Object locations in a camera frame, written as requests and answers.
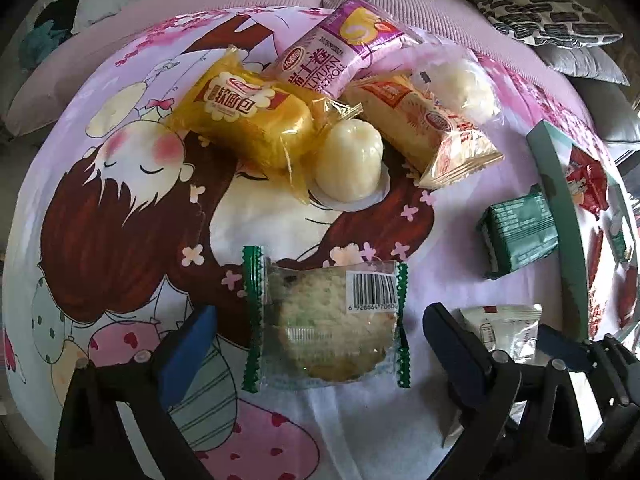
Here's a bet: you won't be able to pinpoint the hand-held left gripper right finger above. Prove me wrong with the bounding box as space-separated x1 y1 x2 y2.
422 302 588 480

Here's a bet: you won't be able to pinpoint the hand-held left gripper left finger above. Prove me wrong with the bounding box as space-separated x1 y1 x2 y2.
55 304 219 480

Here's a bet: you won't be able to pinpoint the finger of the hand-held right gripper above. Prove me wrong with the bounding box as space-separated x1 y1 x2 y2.
539 324 608 376
597 332 640 413

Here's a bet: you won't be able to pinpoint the white snack packet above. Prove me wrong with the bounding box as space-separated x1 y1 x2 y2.
459 304 543 366

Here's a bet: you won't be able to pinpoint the red and white boxy packet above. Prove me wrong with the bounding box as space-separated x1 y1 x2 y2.
617 265 640 331

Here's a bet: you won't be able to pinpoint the small green snack packet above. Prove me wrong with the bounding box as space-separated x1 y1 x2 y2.
607 210 633 263

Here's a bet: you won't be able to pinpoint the shallow teal cardboard box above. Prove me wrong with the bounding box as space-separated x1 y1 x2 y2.
525 120 640 346

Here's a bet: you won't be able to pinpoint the green-edged clear pastry packet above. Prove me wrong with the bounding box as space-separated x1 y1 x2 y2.
241 245 412 393

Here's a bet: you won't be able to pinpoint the small red snack packet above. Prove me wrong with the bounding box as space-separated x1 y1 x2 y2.
565 146 611 216

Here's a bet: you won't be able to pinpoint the white jelly cup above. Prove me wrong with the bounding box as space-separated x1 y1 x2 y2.
307 116 392 209

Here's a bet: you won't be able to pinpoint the cream and orange cake packet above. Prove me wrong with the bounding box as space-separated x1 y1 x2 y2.
345 72 505 191

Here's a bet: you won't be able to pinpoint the yellow bread packet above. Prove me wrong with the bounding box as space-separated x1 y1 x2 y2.
164 45 365 206

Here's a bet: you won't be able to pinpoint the clear-wrapped white pastry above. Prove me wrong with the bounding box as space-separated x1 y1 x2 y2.
410 52 503 123

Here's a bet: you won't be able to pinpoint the pink roll cake packet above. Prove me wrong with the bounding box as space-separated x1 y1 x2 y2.
262 0 423 98

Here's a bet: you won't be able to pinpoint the pink cartoon printed blanket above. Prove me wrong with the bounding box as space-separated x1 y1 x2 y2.
2 2 640 480

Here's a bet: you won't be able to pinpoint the grey quilted pillow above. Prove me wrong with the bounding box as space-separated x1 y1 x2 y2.
537 40 631 87

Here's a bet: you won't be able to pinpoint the black and white patterned pillow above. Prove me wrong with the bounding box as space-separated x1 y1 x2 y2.
470 0 625 48

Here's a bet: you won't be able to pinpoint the teal cloth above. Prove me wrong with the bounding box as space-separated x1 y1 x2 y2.
20 22 68 68

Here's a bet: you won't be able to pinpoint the dark clothes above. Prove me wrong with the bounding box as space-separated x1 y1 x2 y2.
30 0 83 31

